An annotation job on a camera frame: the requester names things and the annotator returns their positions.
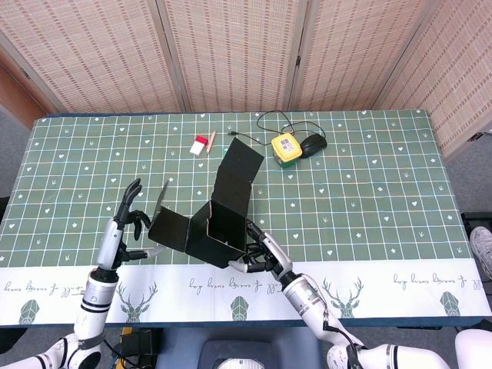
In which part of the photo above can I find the black mouse cable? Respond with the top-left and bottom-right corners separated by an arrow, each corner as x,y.
228,110 -> 327,147

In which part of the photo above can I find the black paper box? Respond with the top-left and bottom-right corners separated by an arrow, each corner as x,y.
148,137 -> 265,269

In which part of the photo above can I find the green grid tablecloth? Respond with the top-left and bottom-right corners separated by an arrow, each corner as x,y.
0,109 -> 484,327

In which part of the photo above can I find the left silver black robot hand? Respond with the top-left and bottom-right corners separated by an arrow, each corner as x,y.
95,178 -> 166,271

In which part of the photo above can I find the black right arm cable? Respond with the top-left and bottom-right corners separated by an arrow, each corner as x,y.
322,318 -> 364,369

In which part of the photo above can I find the white sneaker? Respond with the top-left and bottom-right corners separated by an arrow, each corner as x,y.
469,225 -> 492,278

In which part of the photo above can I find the black electronics box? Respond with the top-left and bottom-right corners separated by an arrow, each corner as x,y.
119,327 -> 161,357

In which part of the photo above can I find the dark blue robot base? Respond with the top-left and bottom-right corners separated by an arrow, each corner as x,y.
155,326 -> 324,369

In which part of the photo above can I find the yellow lid green container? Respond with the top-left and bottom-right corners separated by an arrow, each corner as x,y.
271,133 -> 303,169

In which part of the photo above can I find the bamboo folding screen panel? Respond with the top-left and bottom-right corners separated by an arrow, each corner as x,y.
155,0 -> 308,112
286,0 -> 439,111
0,0 -> 181,115
374,0 -> 492,161

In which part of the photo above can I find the red white eraser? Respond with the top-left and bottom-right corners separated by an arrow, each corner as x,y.
189,135 -> 210,157

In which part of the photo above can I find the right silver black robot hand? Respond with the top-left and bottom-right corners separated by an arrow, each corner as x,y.
228,219 -> 295,284

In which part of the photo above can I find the black plastic case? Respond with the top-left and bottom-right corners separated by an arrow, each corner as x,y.
460,211 -> 492,231

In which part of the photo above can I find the black computer mouse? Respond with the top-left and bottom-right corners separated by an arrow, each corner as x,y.
298,134 -> 327,159

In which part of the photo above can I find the brown wooden door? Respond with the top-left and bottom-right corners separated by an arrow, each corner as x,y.
0,49 -> 51,130

